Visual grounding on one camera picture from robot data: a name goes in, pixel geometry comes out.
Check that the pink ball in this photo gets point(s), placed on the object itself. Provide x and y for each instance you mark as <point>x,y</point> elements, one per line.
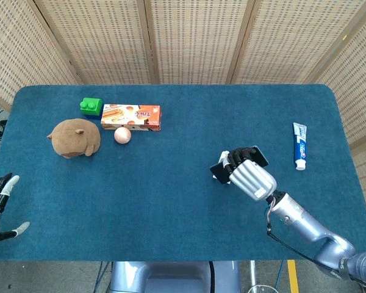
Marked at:
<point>122,135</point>

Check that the green toy building block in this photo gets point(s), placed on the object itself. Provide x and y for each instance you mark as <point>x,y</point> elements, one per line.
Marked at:
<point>91,105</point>

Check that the brown capybara plush toy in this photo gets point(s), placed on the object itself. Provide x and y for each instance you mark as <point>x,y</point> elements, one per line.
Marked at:
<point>73,137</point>

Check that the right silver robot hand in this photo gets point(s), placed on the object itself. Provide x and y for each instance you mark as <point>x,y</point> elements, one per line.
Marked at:
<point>253,180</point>

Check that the blue table cloth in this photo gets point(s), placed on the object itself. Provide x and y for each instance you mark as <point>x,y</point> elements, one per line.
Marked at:
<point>158,189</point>

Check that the woven bamboo folding screen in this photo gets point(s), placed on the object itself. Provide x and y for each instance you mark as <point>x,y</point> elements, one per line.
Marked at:
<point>195,39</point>

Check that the silver robot torso base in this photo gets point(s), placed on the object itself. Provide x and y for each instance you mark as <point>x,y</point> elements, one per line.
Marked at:
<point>170,274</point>

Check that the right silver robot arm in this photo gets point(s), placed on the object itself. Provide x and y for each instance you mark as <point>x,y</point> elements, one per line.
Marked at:
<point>305,219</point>

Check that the blue and white toothpaste tube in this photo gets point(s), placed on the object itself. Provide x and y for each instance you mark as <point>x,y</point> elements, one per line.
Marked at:
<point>300,146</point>

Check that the orange and white snack box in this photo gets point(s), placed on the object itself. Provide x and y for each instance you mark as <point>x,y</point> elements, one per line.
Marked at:
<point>131,117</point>

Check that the black smartphone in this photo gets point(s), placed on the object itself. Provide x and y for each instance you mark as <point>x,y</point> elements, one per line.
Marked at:
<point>219,171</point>

